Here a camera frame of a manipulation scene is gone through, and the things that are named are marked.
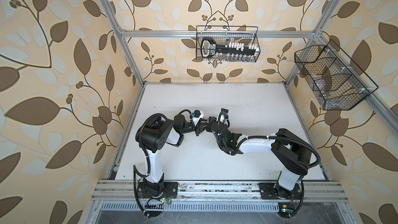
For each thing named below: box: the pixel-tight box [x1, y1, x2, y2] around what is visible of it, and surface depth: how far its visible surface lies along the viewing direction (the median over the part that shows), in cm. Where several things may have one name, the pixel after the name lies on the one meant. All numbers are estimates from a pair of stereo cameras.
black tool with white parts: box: [201, 37, 260, 60], surface depth 85 cm
